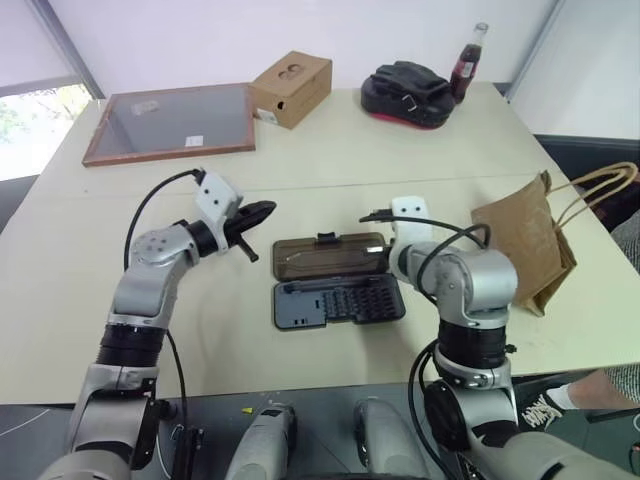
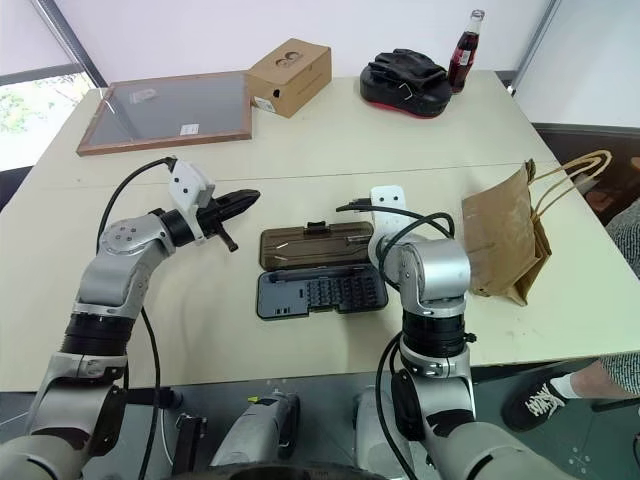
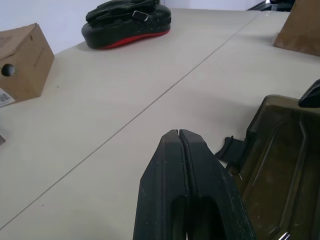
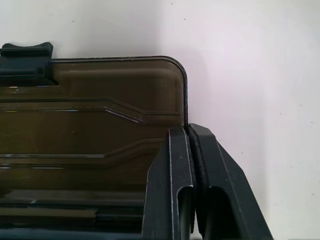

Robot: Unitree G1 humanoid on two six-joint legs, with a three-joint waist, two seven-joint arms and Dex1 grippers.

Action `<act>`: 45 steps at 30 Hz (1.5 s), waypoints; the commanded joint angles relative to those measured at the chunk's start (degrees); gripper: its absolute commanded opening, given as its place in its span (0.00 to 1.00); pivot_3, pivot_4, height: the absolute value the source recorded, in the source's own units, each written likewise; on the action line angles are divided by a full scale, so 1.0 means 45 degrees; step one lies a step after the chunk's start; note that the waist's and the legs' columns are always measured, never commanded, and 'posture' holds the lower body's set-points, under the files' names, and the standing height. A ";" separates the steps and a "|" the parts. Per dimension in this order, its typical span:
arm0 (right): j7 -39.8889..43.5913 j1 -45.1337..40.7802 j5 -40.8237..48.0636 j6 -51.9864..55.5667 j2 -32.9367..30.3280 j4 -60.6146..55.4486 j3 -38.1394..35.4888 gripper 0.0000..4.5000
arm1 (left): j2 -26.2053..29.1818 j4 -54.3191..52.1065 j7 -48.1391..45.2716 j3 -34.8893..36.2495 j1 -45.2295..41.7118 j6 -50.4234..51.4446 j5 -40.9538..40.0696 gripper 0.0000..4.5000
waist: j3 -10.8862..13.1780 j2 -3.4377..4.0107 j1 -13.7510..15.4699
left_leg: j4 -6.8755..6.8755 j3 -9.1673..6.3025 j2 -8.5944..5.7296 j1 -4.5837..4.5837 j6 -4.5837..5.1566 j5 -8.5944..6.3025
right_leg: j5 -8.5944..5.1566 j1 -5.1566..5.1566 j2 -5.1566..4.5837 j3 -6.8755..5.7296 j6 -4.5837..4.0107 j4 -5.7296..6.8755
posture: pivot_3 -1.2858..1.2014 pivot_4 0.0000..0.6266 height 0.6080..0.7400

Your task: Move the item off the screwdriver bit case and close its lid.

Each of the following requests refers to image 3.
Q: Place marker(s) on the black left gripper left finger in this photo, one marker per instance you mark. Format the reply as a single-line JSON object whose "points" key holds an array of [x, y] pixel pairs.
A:
{"points": [[162, 190]]}

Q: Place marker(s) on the smoky transparent screwdriver bit case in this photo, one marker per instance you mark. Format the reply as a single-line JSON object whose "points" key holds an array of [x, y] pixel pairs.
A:
{"points": [[280, 172]]}

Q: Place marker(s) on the dark metal frame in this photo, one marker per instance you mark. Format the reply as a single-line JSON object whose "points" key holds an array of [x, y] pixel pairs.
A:
{"points": [[272, 3]]}

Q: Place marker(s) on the black and red punching pad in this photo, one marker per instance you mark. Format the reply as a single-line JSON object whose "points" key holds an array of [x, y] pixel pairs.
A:
{"points": [[125, 27]]}

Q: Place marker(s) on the black item on case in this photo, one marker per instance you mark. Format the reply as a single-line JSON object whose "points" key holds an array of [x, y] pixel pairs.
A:
{"points": [[311, 96]]}

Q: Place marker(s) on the brown paper bag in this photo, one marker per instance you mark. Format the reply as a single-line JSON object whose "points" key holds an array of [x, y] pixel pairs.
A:
{"points": [[300, 27]]}

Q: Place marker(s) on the brown cardboard box with hole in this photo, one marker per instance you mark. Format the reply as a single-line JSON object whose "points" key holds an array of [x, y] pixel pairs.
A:
{"points": [[22, 62]]}

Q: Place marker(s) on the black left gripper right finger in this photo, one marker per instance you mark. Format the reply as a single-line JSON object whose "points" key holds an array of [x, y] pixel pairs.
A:
{"points": [[212, 190]]}

